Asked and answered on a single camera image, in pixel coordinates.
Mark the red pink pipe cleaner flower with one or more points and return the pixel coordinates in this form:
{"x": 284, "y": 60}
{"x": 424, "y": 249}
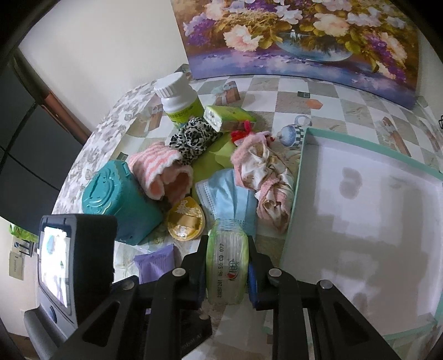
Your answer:
{"x": 237, "y": 136}

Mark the leopard print scrunchie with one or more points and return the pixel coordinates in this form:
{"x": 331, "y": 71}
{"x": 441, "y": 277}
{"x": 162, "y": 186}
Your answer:
{"x": 193, "y": 139}

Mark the pink floral scrunchie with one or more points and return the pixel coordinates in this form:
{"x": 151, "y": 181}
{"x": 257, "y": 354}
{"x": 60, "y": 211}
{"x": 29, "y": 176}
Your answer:
{"x": 258, "y": 168}

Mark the teal plastic container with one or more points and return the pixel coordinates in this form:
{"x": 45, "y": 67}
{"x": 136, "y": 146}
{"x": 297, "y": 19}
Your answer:
{"x": 114, "y": 191}

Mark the green tissue pack with logo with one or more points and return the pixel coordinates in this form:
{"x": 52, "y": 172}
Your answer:
{"x": 227, "y": 119}

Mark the lime green cloth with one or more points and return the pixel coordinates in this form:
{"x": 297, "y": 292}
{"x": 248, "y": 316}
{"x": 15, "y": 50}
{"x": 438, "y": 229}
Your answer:
{"x": 216, "y": 157}

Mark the purple wipes pack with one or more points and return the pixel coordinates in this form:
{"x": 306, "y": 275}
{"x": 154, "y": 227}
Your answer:
{"x": 152, "y": 266}

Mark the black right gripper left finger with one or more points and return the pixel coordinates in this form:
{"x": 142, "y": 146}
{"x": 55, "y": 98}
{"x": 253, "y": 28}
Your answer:
{"x": 175, "y": 325}

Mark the white capped green bottle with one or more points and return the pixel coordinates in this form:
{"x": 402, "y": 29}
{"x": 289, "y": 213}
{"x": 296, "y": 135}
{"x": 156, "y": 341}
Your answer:
{"x": 179, "y": 100}

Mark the phone on gripper mount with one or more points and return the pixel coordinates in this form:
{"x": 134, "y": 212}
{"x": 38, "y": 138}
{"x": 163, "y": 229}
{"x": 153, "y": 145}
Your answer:
{"x": 75, "y": 271}

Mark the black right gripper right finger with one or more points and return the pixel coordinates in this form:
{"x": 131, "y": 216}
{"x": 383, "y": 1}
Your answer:
{"x": 271, "y": 288}

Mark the blue surgical face mask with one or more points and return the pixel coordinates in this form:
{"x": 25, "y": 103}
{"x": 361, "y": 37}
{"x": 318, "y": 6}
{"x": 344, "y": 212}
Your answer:
{"x": 221, "y": 198}

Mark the pink white striped towel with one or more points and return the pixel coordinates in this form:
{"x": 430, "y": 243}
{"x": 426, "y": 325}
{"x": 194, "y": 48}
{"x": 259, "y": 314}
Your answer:
{"x": 159, "y": 172}

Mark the gold round tin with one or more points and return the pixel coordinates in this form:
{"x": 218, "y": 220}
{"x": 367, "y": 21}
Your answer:
{"x": 186, "y": 220}

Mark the checkered floral tablecloth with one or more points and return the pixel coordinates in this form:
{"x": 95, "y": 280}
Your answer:
{"x": 275, "y": 101}

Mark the flower painting canvas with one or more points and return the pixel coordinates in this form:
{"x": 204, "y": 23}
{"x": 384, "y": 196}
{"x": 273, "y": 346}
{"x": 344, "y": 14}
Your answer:
{"x": 367, "y": 45}

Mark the teal lidded white box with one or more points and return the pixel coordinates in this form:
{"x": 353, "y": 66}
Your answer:
{"x": 369, "y": 219}

